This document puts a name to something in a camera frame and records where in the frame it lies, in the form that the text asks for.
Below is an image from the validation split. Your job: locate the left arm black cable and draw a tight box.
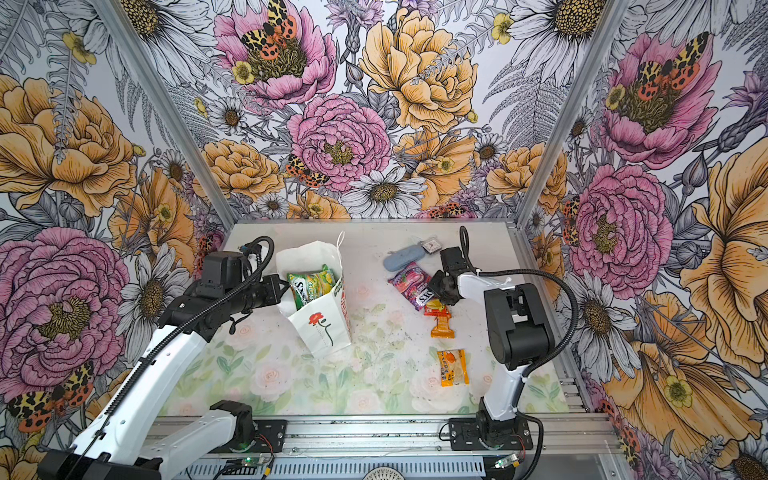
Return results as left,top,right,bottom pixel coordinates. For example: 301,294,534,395
65,235,276,480

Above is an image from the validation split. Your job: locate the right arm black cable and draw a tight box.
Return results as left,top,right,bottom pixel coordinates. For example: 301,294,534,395
458,225,580,480

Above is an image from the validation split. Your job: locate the small orange snack packet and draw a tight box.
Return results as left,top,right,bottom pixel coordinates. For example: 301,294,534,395
437,349,470,387

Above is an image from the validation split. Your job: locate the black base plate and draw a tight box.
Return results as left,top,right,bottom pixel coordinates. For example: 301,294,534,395
211,419,288,454
448,412,534,451

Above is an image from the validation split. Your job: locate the small orange candy wrapper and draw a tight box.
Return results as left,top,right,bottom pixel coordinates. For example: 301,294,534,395
430,315,455,339

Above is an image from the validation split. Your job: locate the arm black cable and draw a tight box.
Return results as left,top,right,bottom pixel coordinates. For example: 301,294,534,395
65,235,276,480
458,225,580,480

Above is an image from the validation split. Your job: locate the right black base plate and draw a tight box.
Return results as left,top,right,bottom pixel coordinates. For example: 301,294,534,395
448,412,534,451

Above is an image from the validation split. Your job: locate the aluminium front rail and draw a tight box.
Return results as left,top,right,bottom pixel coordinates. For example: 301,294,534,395
98,413,625,480

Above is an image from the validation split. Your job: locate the white paper bag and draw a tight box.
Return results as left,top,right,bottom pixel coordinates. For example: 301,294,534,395
276,233,351,359

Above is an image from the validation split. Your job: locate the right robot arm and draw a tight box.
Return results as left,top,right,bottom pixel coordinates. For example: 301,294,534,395
429,247,555,451

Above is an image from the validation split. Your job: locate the floral pastel table mat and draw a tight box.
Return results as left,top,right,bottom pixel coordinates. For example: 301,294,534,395
152,293,571,418

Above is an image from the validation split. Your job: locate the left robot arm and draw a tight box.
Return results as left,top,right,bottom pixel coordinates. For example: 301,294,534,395
37,236,284,479

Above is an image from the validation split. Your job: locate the green yellow snack packet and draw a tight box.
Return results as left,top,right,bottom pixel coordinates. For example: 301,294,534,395
287,265,336,310

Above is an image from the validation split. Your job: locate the pink Fox's candy bag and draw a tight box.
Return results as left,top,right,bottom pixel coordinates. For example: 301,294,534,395
388,262,434,311

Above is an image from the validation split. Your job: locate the red yellow snack packet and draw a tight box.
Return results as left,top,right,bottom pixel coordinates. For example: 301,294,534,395
423,298,451,318

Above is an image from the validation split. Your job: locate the small white tag card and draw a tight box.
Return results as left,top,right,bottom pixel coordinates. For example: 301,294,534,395
420,238,442,254

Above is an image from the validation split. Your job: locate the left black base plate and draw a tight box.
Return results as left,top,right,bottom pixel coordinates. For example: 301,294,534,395
211,419,288,454

